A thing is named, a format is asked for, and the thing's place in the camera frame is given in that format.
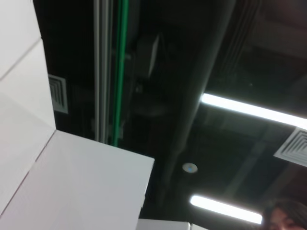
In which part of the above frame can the green ceiling pipe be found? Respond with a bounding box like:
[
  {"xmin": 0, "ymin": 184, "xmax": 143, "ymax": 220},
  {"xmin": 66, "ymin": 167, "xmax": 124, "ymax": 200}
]
[{"xmin": 112, "ymin": 0, "xmax": 130, "ymax": 147}]

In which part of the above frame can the round smoke detector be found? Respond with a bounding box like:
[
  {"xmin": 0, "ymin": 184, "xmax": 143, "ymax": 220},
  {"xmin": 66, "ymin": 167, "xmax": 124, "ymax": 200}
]
[{"xmin": 182, "ymin": 162, "xmax": 199, "ymax": 174}]

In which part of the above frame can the grey ceiling pipe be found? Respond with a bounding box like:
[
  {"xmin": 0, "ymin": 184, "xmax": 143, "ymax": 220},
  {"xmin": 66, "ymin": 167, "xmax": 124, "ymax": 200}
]
[{"xmin": 93, "ymin": 0, "xmax": 114, "ymax": 142}]

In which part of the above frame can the square ceiling air vent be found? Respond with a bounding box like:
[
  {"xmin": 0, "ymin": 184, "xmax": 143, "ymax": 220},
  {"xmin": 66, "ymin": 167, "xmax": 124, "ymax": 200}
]
[
  {"xmin": 273, "ymin": 127, "xmax": 307, "ymax": 166},
  {"xmin": 48, "ymin": 74, "xmax": 70, "ymax": 114}
]

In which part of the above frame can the long ceiling light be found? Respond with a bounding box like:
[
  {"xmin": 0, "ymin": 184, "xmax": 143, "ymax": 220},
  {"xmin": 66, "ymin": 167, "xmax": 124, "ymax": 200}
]
[
  {"xmin": 201, "ymin": 92, "xmax": 307, "ymax": 129},
  {"xmin": 190, "ymin": 194, "xmax": 264, "ymax": 225}
]

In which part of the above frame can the dark-haired person head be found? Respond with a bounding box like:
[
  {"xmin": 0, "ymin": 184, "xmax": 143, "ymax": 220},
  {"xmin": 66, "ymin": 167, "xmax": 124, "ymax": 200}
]
[{"xmin": 262, "ymin": 198, "xmax": 307, "ymax": 230}]

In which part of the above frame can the large dark ceiling duct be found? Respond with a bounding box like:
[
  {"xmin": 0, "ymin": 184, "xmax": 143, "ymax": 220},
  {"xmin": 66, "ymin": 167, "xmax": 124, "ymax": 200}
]
[{"xmin": 155, "ymin": 0, "xmax": 237, "ymax": 209}]

